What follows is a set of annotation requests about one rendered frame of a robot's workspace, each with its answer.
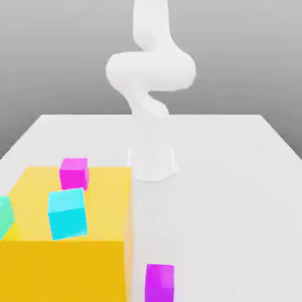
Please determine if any small magenta cube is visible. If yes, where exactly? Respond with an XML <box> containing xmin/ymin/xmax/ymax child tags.
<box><xmin>58</xmin><ymin>157</ymin><xmax>90</xmax><ymax>191</ymax></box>

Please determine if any small cyan cube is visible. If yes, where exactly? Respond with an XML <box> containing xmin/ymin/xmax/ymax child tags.
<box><xmin>47</xmin><ymin>188</ymin><xmax>88</xmax><ymax>241</ymax></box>

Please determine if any small purple cube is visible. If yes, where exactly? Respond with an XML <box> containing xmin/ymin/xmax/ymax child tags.
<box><xmin>144</xmin><ymin>263</ymin><xmax>176</xmax><ymax>302</ymax></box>

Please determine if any small green cube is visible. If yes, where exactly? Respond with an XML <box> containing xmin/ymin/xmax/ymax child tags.
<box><xmin>0</xmin><ymin>195</ymin><xmax>15</xmax><ymax>241</ymax></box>

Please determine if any large yellow box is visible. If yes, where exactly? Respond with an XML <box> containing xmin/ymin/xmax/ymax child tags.
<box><xmin>0</xmin><ymin>166</ymin><xmax>133</xmax><ymax>302</ymax></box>

